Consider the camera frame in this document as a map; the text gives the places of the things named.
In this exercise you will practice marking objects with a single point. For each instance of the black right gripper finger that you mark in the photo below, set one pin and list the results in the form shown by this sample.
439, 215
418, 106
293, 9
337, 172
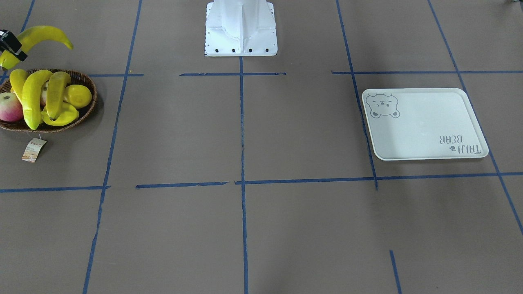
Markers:
9, 42

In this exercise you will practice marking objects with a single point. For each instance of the yellow banana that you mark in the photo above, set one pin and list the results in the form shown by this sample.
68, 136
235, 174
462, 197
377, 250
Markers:
30, 98
17, 79
29, 38
55, 92

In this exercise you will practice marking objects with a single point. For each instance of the brown wicker basket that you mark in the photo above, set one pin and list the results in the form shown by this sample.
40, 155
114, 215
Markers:
77, 78

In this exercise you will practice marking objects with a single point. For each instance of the red pink apple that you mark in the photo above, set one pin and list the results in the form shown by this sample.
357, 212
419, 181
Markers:
10, 107

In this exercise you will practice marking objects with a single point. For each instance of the yellow lemon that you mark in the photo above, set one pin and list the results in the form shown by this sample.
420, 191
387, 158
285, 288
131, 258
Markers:
78, 96

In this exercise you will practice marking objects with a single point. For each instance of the yellow starfruit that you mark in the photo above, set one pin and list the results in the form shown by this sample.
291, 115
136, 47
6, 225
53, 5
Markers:
68, 114

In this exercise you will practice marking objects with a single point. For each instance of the paper price tag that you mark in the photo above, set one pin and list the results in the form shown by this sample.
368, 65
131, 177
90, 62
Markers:
33, 150

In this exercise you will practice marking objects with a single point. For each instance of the white rectangular bear tray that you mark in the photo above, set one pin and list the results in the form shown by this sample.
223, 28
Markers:
423, 124

